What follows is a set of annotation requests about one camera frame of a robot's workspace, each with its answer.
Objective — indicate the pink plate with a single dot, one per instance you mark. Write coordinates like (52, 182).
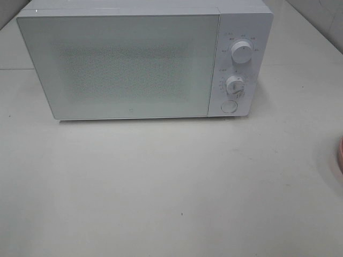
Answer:
(340, 154)

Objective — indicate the white microwave door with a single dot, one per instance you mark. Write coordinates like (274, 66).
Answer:
(123, 67)

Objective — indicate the upper white power knob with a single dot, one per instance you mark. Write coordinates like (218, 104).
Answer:
(241, 51)

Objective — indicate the white microwave oven body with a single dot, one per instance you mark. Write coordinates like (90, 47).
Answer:
(250, 20)

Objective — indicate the round white door button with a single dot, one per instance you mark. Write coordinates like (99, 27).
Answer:
(229, 106)

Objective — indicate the lower white timer knob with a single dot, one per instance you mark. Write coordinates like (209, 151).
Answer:
(235, 84)

